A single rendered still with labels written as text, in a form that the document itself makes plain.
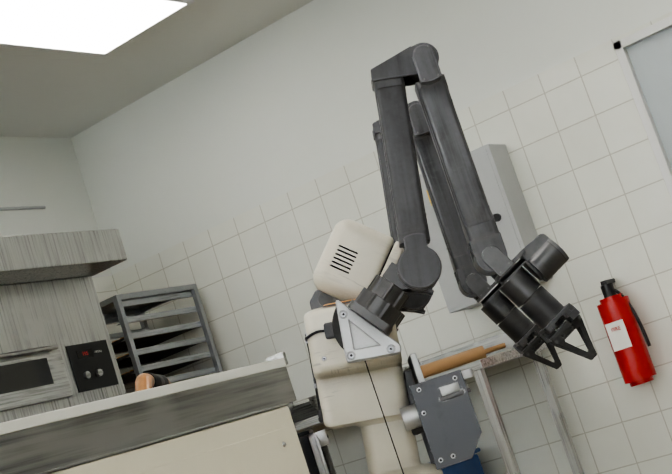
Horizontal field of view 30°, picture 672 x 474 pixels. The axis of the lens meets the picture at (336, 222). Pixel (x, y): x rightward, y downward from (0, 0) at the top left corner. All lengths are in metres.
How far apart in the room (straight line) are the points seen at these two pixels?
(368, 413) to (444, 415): 0.15
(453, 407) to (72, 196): 5.63
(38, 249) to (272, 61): 2.00
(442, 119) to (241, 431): 0.90
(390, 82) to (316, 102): 4.52
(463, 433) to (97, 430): 1.05
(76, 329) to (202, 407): 4.42
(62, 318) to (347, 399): 3.65
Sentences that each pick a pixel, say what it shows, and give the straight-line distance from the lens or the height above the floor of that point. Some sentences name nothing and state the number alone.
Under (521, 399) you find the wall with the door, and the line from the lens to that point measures 6.33.
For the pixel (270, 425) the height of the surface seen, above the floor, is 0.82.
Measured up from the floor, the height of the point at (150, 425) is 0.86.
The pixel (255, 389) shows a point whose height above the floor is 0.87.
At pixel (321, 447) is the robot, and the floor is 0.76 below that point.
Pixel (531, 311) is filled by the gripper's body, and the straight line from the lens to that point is 2.25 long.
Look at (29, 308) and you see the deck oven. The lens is 5.82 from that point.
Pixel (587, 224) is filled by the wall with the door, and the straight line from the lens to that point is 6.10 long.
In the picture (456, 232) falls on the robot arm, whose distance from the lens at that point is 2.69.
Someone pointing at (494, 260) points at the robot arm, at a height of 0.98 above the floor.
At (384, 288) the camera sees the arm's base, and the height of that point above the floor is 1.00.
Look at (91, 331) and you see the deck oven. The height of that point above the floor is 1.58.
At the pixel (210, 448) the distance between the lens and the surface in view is 1.53.
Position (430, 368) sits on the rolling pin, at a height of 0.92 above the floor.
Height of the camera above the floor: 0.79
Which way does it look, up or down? 9 degrees up
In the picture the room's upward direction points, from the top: 18 degrees counter-clockwise
